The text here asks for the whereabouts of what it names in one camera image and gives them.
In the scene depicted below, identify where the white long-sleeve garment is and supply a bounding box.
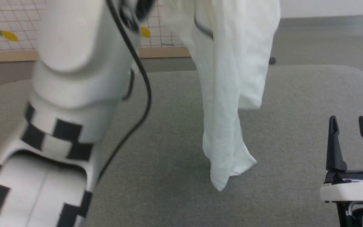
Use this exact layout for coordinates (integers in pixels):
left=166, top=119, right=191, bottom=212
left=159, top=0, right=281, bottom=192

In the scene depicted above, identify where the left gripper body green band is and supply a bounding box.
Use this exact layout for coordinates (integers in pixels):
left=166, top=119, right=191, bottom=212
left=118, top=0, right=157, bottom=32

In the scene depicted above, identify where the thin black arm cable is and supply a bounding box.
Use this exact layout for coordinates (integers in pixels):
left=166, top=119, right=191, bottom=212
left=97, top=0, right=153, bottom=184

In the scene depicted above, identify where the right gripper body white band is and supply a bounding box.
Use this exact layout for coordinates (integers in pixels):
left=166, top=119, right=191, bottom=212
left=320, top=170, right=363, bottom=227

